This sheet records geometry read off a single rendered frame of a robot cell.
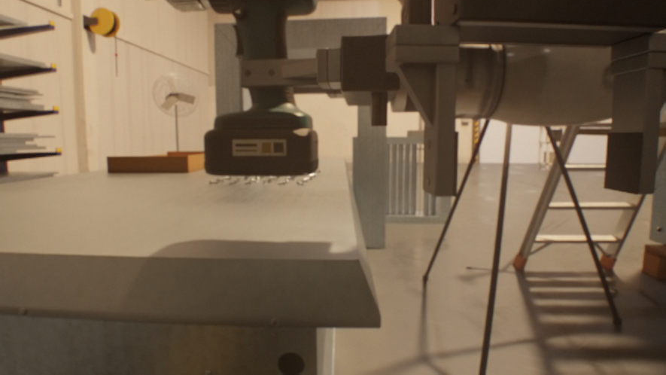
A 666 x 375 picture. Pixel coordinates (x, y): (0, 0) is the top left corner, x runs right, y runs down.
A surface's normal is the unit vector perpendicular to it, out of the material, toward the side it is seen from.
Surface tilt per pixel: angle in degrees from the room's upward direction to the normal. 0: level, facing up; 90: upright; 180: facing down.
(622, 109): 90
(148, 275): 67
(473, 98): 128
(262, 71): 90
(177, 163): 90
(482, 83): 109
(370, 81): 90
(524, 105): 133
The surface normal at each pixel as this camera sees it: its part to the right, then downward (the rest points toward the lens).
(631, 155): -1.00, 0.00
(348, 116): -0.08, 0.09
